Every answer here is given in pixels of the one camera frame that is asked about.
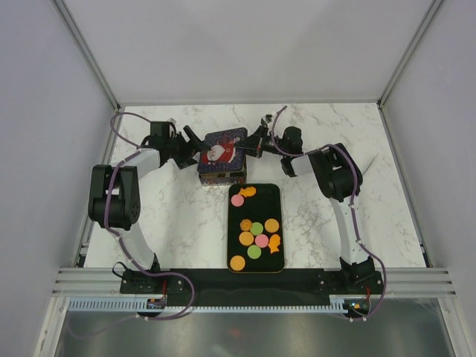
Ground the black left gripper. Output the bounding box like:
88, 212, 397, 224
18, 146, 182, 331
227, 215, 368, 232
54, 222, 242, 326
165, 127, 210, 170

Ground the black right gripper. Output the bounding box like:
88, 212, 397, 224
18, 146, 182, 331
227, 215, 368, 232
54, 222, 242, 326
233, 126, 288, 159

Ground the square cookie tin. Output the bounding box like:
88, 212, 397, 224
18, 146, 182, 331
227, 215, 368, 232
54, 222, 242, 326
199, 165, 248, 186

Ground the gold tin lid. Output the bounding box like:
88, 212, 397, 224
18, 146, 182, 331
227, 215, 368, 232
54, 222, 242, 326
197, 127, 248, 175

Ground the black rectangular tray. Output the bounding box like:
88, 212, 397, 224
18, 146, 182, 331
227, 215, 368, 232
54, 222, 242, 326
226, 184, 285, 274

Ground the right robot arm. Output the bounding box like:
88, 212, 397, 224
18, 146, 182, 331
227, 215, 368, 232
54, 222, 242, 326
237, 125, 369, 294

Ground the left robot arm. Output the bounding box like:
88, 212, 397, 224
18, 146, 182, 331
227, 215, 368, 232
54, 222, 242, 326
88, 121, 210, 293

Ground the orange fish cookie top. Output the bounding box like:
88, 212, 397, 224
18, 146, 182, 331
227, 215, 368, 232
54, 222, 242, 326
239, 186, 257, 198

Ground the orange fish cookie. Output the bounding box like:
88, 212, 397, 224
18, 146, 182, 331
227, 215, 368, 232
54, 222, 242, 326
239, 186, 257, 198
268, 234, 281, 254

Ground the pink sandwich cookie top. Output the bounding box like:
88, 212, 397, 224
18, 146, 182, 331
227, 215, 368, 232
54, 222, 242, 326
231, 194, 245, 208

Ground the pink sandwich cookie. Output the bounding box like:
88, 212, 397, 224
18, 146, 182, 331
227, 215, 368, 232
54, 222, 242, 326
254, 234, 269, 248
231, 194, 245, 208

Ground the orange swirl cookie left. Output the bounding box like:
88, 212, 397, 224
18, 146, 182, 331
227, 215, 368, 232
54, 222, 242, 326
239, 219, 253, 231

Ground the orange dotted biscuit right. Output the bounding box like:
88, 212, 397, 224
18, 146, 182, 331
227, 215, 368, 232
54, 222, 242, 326
264, 219, 280, 234

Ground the orange dotted biscuit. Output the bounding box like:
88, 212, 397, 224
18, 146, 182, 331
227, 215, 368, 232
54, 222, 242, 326
229, 255, 246, 271
264, 219, 280, 234
239, 231, 254, 246

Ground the green sandwich cookie upper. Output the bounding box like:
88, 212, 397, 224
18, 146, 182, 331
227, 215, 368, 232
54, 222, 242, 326
250, 222, 264, 236

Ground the green sandwich cookie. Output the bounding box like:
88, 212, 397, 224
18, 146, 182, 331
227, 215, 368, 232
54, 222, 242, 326
250, 222, 264, 236
247, 245, 262, 260

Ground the orange dotted biscuit middle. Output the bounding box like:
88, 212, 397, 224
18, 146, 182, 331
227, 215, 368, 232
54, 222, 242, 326
239, 231, 254, 246

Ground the pink sandwich cookie lower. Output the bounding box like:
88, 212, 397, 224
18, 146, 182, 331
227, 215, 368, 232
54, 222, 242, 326
254, 234, 269, 248

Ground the orange fish cookie lower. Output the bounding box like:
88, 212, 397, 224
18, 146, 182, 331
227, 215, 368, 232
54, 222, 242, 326
268, 234, 281, 254

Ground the green sandwich cookie lower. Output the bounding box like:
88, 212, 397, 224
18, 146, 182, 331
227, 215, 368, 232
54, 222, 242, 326
247, 245, 262, 260

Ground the orange dotted biscuit bottom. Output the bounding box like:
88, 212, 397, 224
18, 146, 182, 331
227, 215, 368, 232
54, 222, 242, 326
229, 255, 246, 271

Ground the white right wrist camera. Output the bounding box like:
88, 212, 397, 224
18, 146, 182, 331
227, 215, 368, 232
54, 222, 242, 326
260, 113, 276, 127

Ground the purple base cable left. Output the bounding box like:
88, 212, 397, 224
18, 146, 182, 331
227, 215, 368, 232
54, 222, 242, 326
135, 273, 197, 323

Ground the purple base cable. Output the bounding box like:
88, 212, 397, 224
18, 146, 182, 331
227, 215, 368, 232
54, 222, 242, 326
344, 256, 390, 324
135, 273, 197, 323

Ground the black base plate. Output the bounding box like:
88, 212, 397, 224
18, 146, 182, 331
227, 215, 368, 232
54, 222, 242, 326
120, 268, 383, 306

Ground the aluminium frame left post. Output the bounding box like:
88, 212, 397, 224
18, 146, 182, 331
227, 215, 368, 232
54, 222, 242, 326
51, 0, 121, 111

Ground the aluminium frame post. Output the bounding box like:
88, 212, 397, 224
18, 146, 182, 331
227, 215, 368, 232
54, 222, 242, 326
51, 0, 121, 111
376, 0, 446, 111

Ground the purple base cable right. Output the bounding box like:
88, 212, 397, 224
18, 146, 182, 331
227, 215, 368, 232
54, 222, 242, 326
344, 256, 390, 324

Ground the white slotted cable duct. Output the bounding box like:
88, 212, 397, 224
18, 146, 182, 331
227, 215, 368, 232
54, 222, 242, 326
67, 297, 348, 314

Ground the aluminium front rail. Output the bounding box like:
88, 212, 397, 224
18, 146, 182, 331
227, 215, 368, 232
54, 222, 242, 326
52, 268, 456, 298

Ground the aluminium frame right post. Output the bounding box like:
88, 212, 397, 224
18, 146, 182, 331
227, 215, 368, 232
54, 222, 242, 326
376, 0, 446, 111

